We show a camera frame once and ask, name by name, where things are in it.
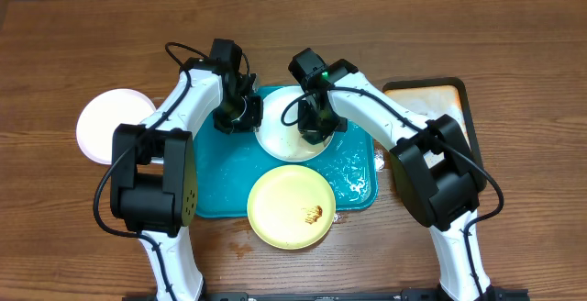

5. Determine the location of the yellow-green plate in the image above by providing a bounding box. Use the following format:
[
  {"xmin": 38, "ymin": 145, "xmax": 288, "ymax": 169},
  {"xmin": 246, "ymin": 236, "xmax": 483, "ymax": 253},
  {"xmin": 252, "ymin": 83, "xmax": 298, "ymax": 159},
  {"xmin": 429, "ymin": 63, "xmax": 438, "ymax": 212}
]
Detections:
[{"xmin": 247, "ymin": 165, "xmax": 336, "ymax": 251}]

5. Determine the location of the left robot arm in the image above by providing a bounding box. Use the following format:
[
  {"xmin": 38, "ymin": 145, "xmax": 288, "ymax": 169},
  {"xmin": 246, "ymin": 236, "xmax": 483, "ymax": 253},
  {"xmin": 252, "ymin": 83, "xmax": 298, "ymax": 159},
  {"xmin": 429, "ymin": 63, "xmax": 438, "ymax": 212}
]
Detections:
[{"xmin": 100, "ymin": 39, "xmax": 262, "ymax": 300}]

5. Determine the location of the black baking tray with suds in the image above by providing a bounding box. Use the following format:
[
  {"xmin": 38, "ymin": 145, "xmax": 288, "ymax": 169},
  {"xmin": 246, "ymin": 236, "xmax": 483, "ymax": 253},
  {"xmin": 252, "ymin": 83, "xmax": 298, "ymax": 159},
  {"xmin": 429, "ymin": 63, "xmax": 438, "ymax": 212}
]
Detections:
[{"xmin": 382, "ymin": 77, "xmax": 482, "ymax": 195}]

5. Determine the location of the teal plastic tray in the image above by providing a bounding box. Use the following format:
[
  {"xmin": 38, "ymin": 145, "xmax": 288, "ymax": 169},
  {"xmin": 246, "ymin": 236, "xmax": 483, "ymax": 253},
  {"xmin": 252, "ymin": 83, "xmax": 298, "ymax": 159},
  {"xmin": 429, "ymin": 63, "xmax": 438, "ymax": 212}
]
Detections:
[{"xmin": 194, "ymin": 117, "xmax": 378, "ymax": 218}]

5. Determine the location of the white plate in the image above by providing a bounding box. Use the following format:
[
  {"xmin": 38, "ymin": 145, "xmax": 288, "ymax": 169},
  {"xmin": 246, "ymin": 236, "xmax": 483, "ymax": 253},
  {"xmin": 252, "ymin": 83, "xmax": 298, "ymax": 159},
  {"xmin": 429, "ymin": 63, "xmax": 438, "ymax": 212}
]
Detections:
[
  {"xmin": 76, "ymin": 88, "xmax": 156, "ymax": 165},
  {"xmin": 255, "ymin": 85, "xmax": 332, "ymax": 162}
]

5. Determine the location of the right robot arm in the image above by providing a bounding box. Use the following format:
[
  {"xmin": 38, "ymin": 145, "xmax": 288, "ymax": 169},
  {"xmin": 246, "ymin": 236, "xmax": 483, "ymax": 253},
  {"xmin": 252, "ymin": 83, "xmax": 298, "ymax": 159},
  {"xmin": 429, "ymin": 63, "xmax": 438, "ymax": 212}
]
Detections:
[{"xmin": 288, "ymin": 49, "xmax": 491, "ymax": 300}]

